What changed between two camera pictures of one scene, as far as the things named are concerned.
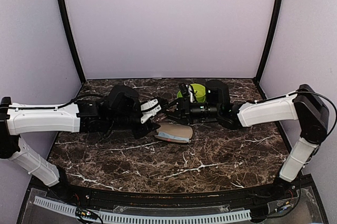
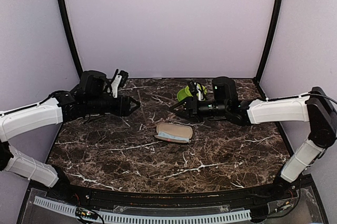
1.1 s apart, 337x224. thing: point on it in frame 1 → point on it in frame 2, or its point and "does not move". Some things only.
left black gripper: [139, 134] → [122, 109]
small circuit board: [80, 212] does not move
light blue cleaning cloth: [170, 136] does not move
